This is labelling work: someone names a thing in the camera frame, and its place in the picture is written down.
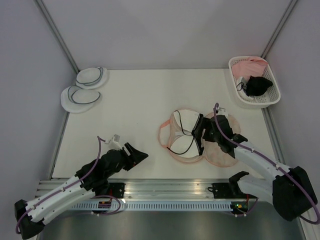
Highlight white mesh laundry bag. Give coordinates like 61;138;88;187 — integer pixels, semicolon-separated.
75;67;109;90
60;85;102;114

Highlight purple cable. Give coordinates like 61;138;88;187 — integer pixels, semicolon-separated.
15;136;122;235
212;102;320;223

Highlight aluminium corner post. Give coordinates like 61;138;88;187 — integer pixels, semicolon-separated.
33;0;80;74
260;0;300;59

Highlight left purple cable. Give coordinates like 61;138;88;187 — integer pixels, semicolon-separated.
15;136;122;235

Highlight white plastic basket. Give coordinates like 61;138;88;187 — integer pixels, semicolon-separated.
226;56;281;109

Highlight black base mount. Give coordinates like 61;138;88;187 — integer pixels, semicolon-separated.
98;182;126;210
211;182;260;217

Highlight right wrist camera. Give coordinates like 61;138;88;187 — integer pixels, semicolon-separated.
215;107;229;118

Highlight right aluminium corner post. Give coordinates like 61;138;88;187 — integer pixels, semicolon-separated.
260;0;300;59

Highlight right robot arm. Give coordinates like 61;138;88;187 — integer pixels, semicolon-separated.
192;114;320;221

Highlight left aluminium corner post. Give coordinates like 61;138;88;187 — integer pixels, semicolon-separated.
33;0;80;74

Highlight white black-trimmed bra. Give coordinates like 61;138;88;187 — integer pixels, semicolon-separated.
166;108;202;163

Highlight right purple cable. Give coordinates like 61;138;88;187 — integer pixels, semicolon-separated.
212;102;320;223

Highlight aluminium front rail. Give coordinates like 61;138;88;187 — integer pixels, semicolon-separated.
34;178;308;201

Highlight upper white mesh laundry bag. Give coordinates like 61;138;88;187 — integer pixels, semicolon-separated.
75;67;109;90

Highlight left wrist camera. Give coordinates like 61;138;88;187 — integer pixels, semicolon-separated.
104;134;122;150

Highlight white slotted cable duct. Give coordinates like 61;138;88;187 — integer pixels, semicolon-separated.
67;200;232;212

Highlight pink garment in basket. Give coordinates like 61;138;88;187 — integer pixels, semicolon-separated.
231;56;268;80

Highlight white garment in basket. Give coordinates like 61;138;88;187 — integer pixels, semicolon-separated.
236;76;255;102

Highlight black garment in basket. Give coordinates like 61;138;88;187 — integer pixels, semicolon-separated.
245;76;273;97

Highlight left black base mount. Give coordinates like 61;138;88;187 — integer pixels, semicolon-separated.
98;182;126;210

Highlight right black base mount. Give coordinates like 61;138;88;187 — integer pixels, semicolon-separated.
211;182;260;217

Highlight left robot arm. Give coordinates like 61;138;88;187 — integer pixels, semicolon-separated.
14;142;148;240

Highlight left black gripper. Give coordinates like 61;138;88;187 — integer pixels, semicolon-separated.
105;142;148;179

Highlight floral mesh laundry bag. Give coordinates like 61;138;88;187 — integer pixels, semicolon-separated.
157;112;238;168

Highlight lower white mesh laundry bag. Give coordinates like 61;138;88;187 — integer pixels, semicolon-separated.
60;85;102;114

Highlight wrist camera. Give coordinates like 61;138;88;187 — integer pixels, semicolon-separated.
104;134;122;150
215;107;229;118

